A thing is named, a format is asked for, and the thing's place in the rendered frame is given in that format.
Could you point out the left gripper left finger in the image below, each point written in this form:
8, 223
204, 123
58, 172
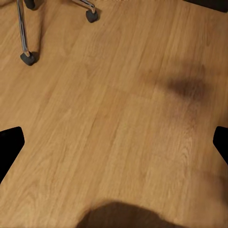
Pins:
11, 142

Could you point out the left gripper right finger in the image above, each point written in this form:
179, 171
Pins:
220, 141

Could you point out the swivel chair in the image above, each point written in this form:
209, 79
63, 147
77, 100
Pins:
27, 56

